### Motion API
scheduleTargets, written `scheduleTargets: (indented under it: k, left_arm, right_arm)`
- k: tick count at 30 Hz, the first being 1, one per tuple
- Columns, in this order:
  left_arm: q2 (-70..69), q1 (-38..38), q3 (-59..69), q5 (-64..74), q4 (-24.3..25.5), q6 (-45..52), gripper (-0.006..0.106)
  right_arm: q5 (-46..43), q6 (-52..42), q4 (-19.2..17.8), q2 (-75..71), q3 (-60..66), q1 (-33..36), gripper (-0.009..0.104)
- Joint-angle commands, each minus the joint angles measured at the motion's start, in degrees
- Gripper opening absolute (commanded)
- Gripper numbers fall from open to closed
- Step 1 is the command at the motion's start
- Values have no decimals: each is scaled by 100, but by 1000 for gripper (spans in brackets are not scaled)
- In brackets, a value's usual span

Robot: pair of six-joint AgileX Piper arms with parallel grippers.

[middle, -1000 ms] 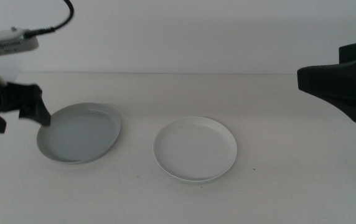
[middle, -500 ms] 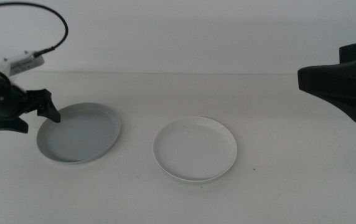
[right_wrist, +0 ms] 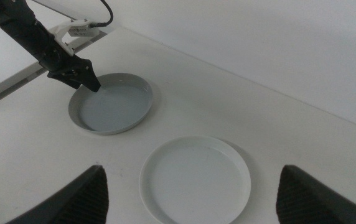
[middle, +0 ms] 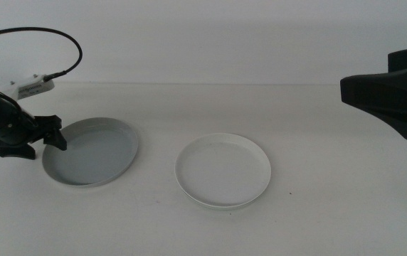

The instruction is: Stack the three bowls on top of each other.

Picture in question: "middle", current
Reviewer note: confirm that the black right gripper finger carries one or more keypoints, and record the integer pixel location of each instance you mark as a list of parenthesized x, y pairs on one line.
[(378, 96)]

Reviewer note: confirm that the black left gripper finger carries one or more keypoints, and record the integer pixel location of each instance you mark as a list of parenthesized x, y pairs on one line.
[(16, 152), (55, 137)]

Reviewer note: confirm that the grey shallow bowl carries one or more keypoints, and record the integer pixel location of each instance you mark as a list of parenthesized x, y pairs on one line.
[(93, 156)]

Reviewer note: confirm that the white shallow bowl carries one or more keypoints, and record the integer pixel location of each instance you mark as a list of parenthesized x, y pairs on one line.
[(223, 170), (225, 208)]

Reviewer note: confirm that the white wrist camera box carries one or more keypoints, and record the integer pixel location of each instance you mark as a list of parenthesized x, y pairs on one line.
[(29, 88)]

